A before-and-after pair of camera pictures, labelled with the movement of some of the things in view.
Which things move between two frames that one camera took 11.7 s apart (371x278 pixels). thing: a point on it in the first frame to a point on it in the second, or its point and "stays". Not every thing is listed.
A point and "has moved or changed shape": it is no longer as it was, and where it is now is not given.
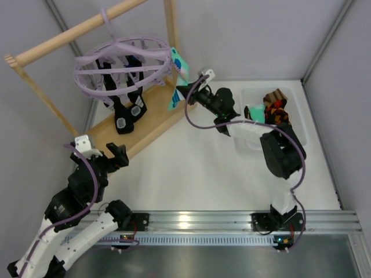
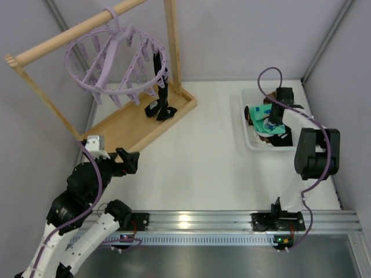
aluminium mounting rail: [239, 223] stays
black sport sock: [138, 105] to [162, 106]
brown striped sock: [273, 96] stays
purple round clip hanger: [120, 63] has moved or changed shape
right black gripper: [192, 95] to [278, 110]
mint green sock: [180, 71] has moved or changed shape
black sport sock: [124, 120] to [166, 112]
